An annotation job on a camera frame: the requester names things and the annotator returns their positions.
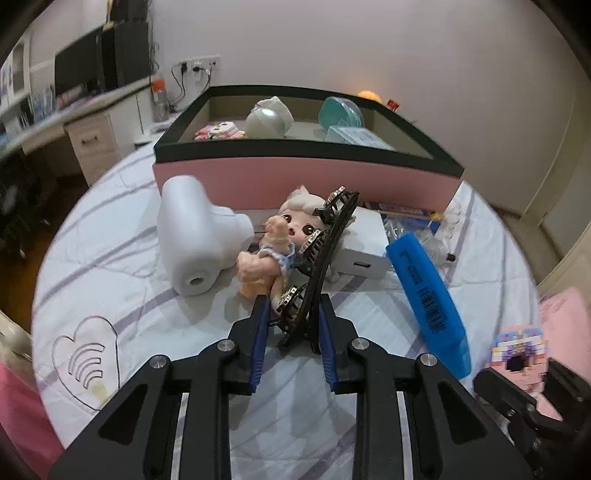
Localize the white power adapter box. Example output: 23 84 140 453
329 207 392 280

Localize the black hair clip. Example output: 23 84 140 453
274 186 360 353

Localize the clear heart-shaped card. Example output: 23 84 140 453
52 316 121 411

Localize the white plush toy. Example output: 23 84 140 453
252 96 294 135

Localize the black computer tower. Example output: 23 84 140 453
97 21 151 91

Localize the white desk with drawers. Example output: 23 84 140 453
1 77 153 185

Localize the clear plastic bag item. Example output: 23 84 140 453
384 216 456 267

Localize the silver pearl ball toy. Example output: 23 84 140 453
243 108 287 139

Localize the baby doll figurine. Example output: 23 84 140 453
236 185 353 329

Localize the orange-lid water bottle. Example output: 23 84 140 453
151 77 169 122

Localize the black computer monitor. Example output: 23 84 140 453
54 27 102 96

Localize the wall power strip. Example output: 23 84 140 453
179 55 221 75

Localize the orange octopus plush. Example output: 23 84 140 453
356 90 383 104

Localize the pink white small toy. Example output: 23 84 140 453
194 121 245 141

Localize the green and pink storage box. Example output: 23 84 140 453
152 85 464 212

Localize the clear box with barcode label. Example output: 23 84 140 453
325 126 394 151

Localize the pink purple brick figure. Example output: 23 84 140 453
487 325 548 395

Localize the teal item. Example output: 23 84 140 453
318 96 365 131

